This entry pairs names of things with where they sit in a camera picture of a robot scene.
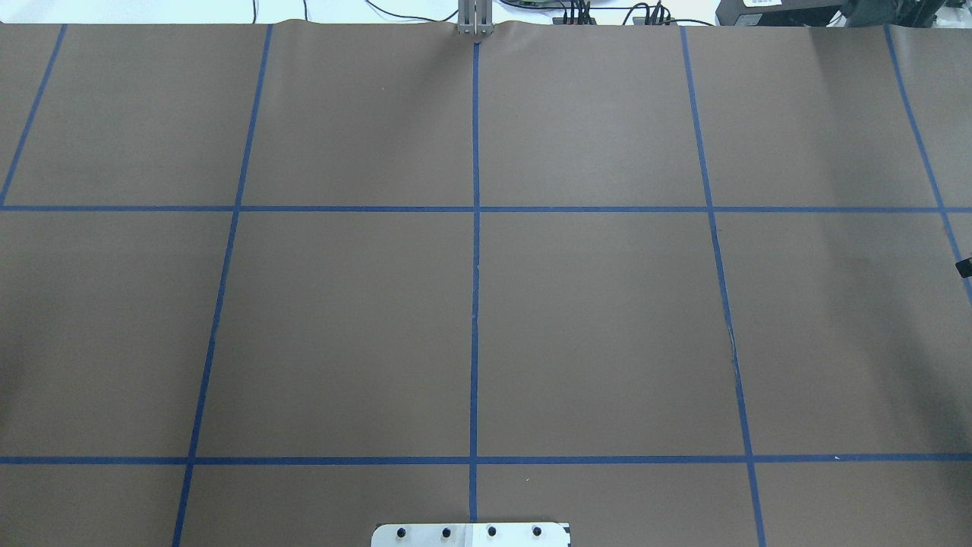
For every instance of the aluminium frame post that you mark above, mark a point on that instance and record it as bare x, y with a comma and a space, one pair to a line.
475, 18

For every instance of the black box with label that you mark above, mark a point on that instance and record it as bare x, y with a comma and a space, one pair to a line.
777, 13

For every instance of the black usb hub with cables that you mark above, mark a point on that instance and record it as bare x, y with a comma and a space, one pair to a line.
576, 13

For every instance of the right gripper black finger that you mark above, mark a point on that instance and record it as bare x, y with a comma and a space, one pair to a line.
964, 267

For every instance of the white pedestal column with base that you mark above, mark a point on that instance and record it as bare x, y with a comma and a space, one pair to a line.
473, 534

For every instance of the brown paper table mat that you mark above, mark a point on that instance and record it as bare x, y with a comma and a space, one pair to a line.
277, 285

